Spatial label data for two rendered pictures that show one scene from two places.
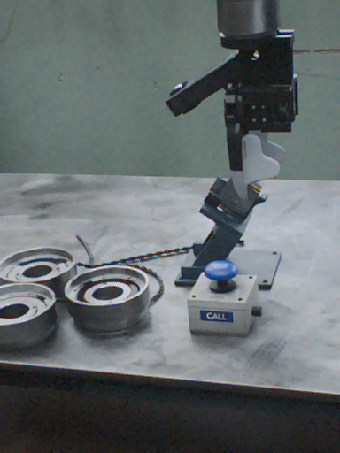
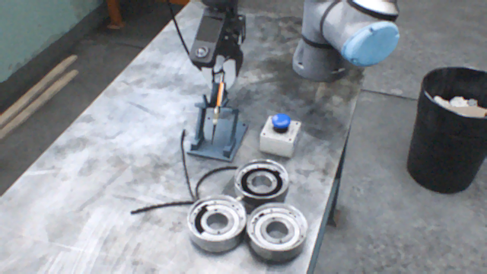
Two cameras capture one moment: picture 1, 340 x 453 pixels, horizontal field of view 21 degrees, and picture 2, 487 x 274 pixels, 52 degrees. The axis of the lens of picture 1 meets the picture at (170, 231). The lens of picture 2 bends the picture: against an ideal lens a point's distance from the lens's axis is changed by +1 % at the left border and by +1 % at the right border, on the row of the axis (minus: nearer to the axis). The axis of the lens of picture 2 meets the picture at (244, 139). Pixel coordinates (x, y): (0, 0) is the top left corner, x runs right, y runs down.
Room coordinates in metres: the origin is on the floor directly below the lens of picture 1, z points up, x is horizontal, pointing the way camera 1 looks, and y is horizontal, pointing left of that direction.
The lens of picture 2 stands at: (1.04, 0.75, 1.52)
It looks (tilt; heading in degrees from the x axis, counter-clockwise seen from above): 41 degrees down; 270
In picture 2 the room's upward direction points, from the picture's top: straight up
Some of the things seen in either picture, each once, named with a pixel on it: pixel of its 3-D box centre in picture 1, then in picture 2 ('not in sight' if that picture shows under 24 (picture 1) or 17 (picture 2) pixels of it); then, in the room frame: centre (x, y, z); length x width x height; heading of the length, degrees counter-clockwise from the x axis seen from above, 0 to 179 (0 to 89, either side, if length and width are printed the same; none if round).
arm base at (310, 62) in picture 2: not in sight; (323, 49); (0.84, -0.37, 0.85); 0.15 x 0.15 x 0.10
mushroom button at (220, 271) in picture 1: (222, 283); (281, 126); (0.97, -0.06, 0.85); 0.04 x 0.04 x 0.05
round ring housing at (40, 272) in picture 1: (38, 277); (217, 224); (1.09, 0.18, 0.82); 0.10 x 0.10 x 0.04
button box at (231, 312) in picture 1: (227, 302); (281, 135); (0.96, -0.06, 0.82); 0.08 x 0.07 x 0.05; 71
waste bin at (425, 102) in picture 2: not in sight; (452, 132); (0.20, -0.79, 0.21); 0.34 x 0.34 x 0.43
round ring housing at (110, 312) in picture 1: (108, 299); (261, 185); (1.01, 0.09, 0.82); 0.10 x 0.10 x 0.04
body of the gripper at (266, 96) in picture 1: (258, 81); (222, 21); (1.09, -0.12, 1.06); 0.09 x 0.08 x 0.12; 74
